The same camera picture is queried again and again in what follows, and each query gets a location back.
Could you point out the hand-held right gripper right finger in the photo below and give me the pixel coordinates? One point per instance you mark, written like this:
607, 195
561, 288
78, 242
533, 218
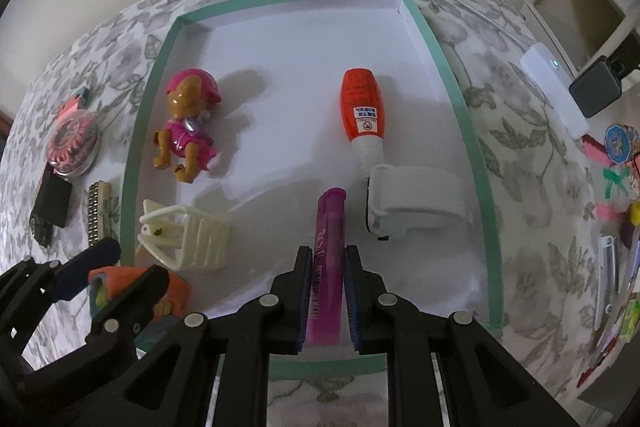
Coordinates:
350, 307

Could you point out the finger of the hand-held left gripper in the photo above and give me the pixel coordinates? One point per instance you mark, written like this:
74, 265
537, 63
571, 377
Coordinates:
90, 259
130, 302

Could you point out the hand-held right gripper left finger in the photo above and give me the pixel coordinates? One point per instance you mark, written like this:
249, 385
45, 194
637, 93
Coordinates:
301, 327

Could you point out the purple pencil lead case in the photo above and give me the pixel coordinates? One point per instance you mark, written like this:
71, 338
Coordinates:
327, 257

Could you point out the black toy car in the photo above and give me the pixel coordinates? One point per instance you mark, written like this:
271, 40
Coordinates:
42, 232

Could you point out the black cube charger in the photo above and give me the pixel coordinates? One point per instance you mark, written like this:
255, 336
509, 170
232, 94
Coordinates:
52, 202

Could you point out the cream hair claw clip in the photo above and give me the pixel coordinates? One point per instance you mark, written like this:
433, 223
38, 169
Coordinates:
200, 242

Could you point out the white plastic clip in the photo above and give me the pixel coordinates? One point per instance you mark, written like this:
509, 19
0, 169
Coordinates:
420, 202

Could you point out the pink hair clip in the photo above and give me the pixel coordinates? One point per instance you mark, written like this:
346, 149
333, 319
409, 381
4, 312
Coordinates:
70, 106

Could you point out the pink puppy toy figure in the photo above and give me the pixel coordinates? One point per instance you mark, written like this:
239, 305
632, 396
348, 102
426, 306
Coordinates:
187, 137

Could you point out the orange glue bottle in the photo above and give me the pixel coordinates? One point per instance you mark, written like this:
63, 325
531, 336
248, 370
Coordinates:
361, 102

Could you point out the teal cardboard box tray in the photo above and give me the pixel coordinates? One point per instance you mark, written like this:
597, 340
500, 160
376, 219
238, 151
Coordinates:
280, 57

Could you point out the silver nail clipper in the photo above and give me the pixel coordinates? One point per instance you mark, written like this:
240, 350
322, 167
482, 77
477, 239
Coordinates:
606, 272

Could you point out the green packet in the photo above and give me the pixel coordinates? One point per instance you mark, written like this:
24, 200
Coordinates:
630, 318

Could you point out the smartphone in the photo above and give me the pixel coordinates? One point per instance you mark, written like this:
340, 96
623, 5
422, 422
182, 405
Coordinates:
632, 267

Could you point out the red crochet trim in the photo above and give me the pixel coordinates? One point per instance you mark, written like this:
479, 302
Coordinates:
595, 149

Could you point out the green ribbon bow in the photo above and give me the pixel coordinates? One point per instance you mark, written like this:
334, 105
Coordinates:
614, 179

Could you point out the yellow toy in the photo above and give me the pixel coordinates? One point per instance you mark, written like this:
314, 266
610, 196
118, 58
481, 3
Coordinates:
635, 213

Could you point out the white power strip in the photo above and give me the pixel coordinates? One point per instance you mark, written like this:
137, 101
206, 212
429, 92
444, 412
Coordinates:
550, 82

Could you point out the round cartoon tin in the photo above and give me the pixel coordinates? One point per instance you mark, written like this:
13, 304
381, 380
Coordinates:
619, 144

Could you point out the black power bank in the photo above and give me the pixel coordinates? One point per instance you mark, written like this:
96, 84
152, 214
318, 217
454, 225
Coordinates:
595, 87

